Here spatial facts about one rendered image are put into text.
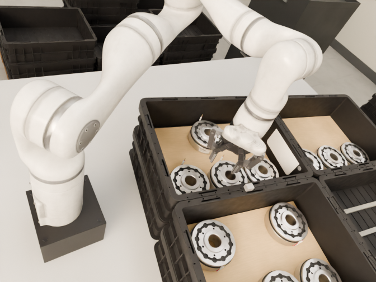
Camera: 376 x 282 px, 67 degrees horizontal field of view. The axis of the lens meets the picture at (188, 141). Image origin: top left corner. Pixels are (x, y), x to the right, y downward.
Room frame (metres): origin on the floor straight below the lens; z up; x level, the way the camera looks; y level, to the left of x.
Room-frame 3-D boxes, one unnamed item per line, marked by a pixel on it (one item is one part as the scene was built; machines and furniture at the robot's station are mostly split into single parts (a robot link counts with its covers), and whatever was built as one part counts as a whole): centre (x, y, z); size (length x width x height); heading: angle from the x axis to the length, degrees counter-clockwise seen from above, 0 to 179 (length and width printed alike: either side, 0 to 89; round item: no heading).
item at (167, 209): (0.54, -0.09, 0.87); 0.40 x 0.30 x 0.11; 128
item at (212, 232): (0.29, -0.14, 0.86); 0.05 x 0.05 x 0.01
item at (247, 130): (0.46, -0.10, 1.07); 0.11 x 0.09 x 0.06; 175
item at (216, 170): (0.48, -0.14, 0.86); 0.10 x 0.10 x 0.01
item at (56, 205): (0.25, 0.20, 0.89); 0.09 x 0.09 x 0.17; 47
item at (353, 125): (0.78, -0.40, 0.87); 0.40 x 0.30 x 0.11; 128
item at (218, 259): (0.29, -0.14, 0.86); 0.10 x 0.10 x 0.01
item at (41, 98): (0.25, 0.20, 1.05); 0.09 x 0.09 x 0.17; 85
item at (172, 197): (0.54, -0.09, 0.92); 0.40 x 0.30 x 0.02; 128
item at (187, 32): (1.70, 0.31, 0.37); 0.40 x 0.30 x 0.45; 138
